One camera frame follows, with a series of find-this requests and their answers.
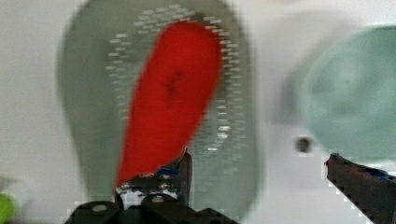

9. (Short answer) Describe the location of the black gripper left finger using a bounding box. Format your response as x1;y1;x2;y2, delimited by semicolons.
64;153;239;224

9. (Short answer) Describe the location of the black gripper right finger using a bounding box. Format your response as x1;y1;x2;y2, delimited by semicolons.
325;153;396;224

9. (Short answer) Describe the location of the red plush ketchup bottle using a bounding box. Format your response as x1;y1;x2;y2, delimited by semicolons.
116;21;222;186

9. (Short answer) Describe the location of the green metal cup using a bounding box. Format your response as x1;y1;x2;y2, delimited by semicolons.
282;24;395;161

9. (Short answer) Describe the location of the green pear toy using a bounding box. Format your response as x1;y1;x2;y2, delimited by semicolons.
0;178;18;224

